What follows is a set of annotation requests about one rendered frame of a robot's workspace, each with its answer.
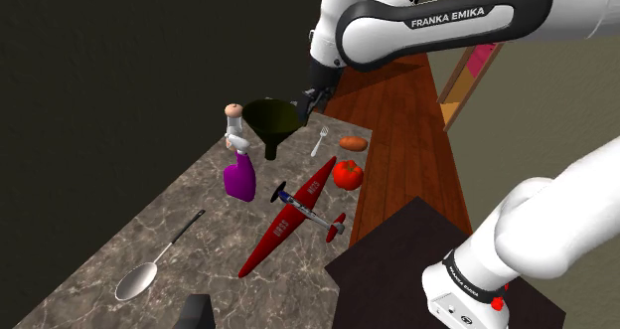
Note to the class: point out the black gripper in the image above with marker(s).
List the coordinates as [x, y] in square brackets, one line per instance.
[323, 78]

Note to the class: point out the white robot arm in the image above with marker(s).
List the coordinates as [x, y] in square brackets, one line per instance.
[533, 231]

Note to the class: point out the white fork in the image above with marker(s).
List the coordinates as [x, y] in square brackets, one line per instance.
[319, 141]

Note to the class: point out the dark green funnel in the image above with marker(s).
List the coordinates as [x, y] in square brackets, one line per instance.
[271, 117]

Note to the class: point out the orange sweet potato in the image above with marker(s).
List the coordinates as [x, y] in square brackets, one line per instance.
[353, 144]

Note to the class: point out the red tomato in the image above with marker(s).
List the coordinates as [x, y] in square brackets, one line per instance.
[348, 175]

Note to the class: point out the purple spray bottle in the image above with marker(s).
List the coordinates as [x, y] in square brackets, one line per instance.
[240, 180]

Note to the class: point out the red toy airplane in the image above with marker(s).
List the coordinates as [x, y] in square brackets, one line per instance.
[281, 226]

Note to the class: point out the wooden bookshelf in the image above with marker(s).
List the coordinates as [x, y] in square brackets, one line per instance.
[465, 85]

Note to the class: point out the dark robot stand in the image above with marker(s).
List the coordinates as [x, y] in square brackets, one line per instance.
[387, 279]

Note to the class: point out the black box-shaped object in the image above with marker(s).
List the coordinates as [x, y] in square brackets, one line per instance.
[196, 313]

